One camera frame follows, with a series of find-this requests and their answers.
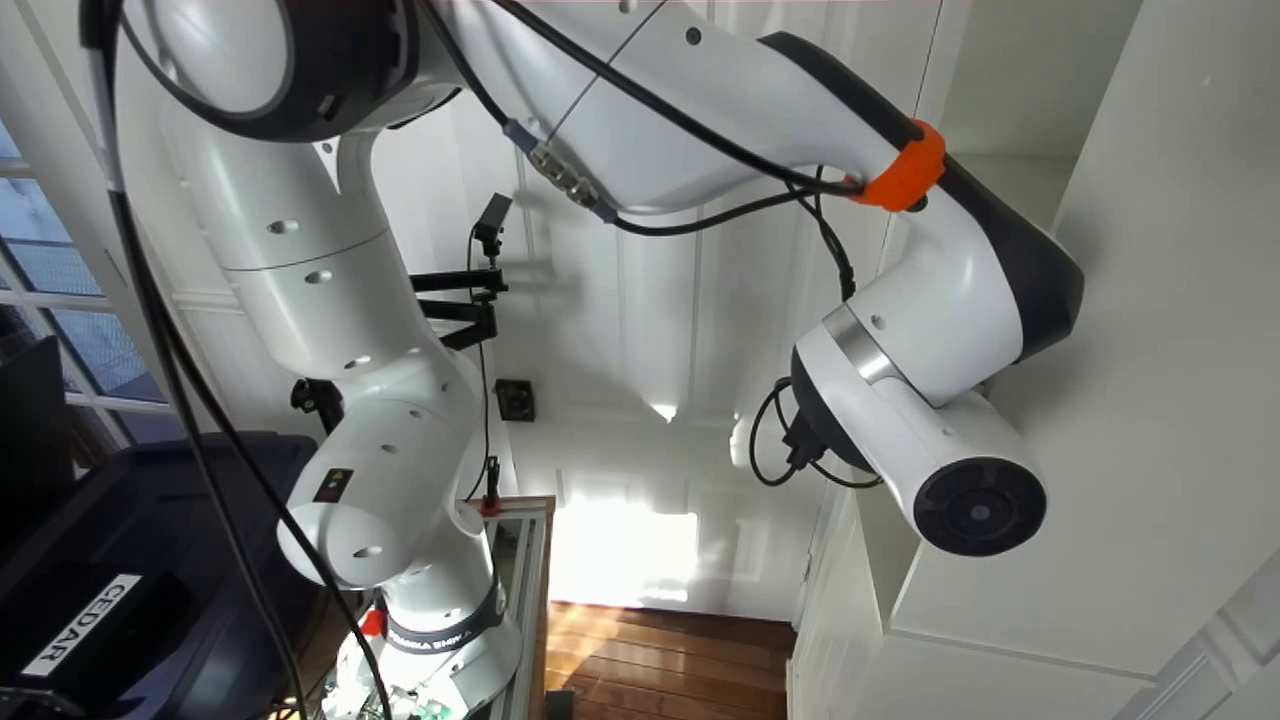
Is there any red clamp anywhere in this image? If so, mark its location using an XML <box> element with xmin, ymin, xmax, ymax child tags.
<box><xmin>460</xmin><ymin>456</ymin><xmax>517</xmax><ymax>520</ymax></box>

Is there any metal table frame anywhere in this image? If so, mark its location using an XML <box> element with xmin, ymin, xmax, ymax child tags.
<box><xmin>476</xmin><ymin>490</ymin><xmax>558</xmax><ymax>720</ymax></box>

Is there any orange cable strap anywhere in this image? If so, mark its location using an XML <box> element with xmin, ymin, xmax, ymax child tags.
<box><xmin>858</xmin><ymin>121</ymin><xmax>954</xmax><ymax>217</ymax></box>

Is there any window with white frame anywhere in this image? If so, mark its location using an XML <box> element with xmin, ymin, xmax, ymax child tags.
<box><xmin>0</xmin><ymin>116</ymin><xmax>194</xmax><ymax>451</ymax></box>

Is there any black flat panel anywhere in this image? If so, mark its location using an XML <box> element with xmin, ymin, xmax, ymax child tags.
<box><xmin>0</xmin><ymin>332</ymin><xmax>76</xmax><ymax>551</ymax></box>

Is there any black camera on mount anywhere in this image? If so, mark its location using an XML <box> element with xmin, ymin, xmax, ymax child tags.
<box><xmin>408</xmin><ymin>191</ymin><xmax>521</xmax><ymax>356</ymax></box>

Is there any white shelf cabinet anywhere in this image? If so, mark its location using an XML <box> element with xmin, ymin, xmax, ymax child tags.
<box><xmin>785</xmin><ymin>0</ymin><xmax>1280</xmax><ymax>720</ymax></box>

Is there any black case with white label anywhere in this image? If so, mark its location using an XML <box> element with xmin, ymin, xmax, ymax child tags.
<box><xmin>0</xmin><ymin>431</ymin><xmax>354</xmax><ymax>720</ymax></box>

